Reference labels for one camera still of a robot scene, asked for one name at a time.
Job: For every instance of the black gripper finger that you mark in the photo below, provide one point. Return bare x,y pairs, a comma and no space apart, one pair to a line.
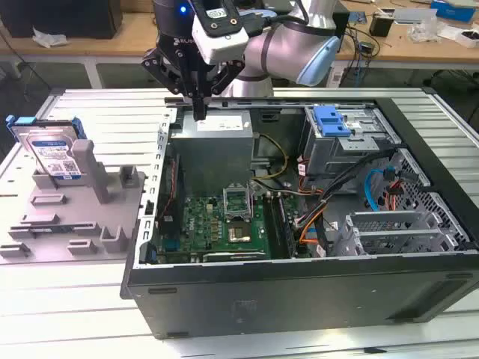
161,69
230,73

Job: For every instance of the hard disk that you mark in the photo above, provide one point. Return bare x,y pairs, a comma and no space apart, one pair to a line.
48,146

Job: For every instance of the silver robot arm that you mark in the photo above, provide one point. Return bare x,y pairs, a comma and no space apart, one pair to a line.
284,48

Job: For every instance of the grey metal disk bay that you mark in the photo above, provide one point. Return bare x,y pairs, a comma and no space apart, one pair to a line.
393,217

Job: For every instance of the wooden desk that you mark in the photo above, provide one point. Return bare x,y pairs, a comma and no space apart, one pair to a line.
131,37

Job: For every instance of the grey power supply unit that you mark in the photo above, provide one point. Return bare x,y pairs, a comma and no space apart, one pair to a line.
209,161

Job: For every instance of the blue plastic drive latch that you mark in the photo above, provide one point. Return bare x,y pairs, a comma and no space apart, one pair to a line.
333,123

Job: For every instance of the large black box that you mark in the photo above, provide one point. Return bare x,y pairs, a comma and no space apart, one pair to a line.
56,18

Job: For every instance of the crumpled white plastic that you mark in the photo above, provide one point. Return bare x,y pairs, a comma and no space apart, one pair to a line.
48,39

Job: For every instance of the black case fan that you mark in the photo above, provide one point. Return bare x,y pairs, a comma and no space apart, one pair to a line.
172,194

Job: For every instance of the grey metal drive cage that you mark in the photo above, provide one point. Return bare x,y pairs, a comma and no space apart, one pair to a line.
337,157

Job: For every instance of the green motherboard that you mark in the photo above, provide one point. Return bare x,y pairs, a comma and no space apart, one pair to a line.
202,224

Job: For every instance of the black RAM slot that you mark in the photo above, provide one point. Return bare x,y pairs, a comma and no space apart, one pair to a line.
277,224
283,224
272,224
288,224

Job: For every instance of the small black box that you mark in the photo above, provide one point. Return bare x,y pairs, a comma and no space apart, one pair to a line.
381,26

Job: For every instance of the CPU socket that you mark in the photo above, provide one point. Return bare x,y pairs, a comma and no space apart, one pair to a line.
239,233

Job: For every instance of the grey parts rack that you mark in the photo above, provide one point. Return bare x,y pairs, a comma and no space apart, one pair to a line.
75,209

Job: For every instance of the blue board connector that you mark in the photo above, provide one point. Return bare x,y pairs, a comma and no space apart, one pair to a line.
171,245

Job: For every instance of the long black expansion slot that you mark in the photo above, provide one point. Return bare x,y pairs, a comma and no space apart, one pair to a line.
232,257

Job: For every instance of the blue VGA port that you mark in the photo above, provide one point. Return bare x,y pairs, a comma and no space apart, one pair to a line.
152,256

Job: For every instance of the flat grey box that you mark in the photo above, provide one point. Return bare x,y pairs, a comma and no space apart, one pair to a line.
415,15

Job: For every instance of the clear plastic bag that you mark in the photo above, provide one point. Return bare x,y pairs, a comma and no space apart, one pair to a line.
423,30

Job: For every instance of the RAM stick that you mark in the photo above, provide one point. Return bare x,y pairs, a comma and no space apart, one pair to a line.
45,229

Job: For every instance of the white tray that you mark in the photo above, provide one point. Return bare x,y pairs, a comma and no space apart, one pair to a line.
454,33

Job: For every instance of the black PC case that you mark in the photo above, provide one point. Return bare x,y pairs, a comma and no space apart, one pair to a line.
262,299

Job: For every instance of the blue cardboard box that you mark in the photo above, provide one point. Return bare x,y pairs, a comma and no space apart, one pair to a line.
456,9

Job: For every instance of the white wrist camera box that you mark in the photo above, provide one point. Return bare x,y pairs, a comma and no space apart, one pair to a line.
224,48

